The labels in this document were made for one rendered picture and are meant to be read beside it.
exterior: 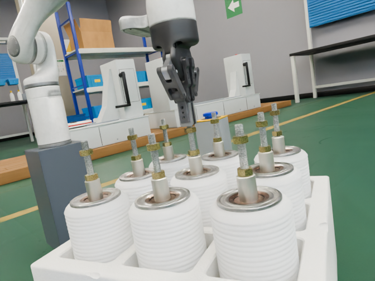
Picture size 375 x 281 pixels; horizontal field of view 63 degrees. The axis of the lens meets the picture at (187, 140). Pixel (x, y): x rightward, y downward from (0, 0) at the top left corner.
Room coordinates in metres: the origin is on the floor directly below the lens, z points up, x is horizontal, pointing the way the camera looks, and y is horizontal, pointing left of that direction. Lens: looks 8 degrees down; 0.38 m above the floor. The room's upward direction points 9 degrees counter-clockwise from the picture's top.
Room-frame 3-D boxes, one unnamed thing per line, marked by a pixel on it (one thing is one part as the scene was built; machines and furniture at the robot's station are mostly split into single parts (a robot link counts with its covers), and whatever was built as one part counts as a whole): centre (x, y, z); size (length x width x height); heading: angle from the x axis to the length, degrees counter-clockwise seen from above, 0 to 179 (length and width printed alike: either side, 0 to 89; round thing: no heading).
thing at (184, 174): (0.50, -0.01, 0.25); 0.08 x 0.08 x 0.01
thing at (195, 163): (0.50, -0.01, 0.26); 0.02 x 0.02 x 0.03
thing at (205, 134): (0.79, -0.07, 0.16); 0.07 x 0.07 x 0.31; 63
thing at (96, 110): (5.63, 1.54, 0.36); 0.50 x 0.38 x 0.21; 42
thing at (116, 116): (2.81, 0.82, 0.45); 0.82 x 0.57 x 0.74; 131
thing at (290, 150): (0.55, -0.17, 0.25); 0.08 x 0.08 x 0.01
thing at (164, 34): (0.50, -0.01, 0.45); 0.08 x 0.08 x 0.09
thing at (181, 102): (0.48, 0.00, 0.36); 0.03 x 0.01 x 0.05; 158
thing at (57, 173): (0.90, 0.39, 0.15); 0.14 x 0.14 x 0.30; 41
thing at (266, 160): (0.45, -0.11, 0.26); 0.02 x 0.02 x 0.03
